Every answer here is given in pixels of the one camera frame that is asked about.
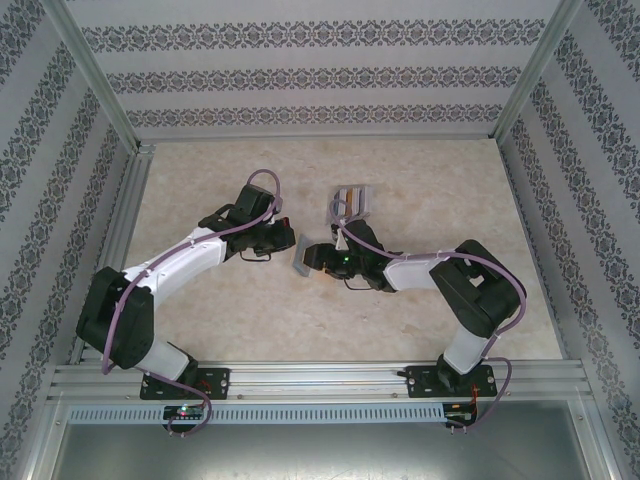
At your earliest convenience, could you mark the tan leather card holder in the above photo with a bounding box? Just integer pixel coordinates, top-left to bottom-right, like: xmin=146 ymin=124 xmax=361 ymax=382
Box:
xmin=290 ymin=233 xmax=315 ymax=279

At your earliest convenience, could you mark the clear acrylic card rack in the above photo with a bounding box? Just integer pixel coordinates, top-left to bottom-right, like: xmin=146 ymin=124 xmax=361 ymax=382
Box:
xmin=324 ymin=183 xmax=377 ymax=226

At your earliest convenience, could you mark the grey sheet metal panel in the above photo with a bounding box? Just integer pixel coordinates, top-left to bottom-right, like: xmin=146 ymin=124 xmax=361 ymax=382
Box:
xmin=49 ymin=422 xmax=591 ymax=480

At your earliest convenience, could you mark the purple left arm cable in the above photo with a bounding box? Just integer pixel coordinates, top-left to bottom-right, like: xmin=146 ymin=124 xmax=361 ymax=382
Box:
xmin=101 ymin=168 xmax=282 ymax=440

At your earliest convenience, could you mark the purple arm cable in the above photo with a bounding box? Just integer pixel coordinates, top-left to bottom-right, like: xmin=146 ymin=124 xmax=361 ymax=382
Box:
xmin=328 ymin=198 xmax=530 ymax=436
xmin=101 ymin=168 xmax=282 ymax=440

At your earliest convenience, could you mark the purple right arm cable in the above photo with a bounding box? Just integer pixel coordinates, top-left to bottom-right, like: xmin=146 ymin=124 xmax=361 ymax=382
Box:
xmin=328 ymin=198 xmax=530 ymax=436

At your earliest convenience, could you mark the aluminium back frame rail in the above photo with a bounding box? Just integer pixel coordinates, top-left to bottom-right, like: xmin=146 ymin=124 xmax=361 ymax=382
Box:
xmin=134 ymin=130 xmax=501 ymax=146

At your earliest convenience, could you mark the aluminium mounting rail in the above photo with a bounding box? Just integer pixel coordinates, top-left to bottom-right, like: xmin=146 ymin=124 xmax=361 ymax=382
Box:
xmin=47 ymin=360 xmax=594 ymax=401

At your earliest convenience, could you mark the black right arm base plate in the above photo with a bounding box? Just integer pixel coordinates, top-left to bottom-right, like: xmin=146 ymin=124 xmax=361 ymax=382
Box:
xmin=405 ymin=364 xmax=499 ymax=400

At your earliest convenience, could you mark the aluminium side rail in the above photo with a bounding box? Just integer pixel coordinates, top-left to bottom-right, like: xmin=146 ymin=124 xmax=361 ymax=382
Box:
xmin=69 ymin=144 xmax=156 ymax=364

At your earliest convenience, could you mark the grey slotted cable duct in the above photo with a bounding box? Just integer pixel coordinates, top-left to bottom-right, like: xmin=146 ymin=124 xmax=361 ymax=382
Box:
xmin=67 ymin=403 xmax=446 ymax=422

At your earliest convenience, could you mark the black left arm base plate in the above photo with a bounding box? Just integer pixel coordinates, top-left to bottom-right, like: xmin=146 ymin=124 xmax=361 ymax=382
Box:
xmin=139 ymin=367 xmax=232 ymax=401

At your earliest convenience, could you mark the aluminium frame post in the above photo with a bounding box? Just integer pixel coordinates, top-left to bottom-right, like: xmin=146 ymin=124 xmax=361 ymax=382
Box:
xmin=492 ymin=0 xmax=586 ymax=144
xmin=40 ymin=0 xmax=144 ymax=154

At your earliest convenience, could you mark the aluminium frame leg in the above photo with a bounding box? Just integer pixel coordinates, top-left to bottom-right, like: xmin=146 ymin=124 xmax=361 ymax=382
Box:
xmin=569 ymin=397 xmax=619 ymax=480
xmin=22 ymin=394 xmax=71 ymax=480

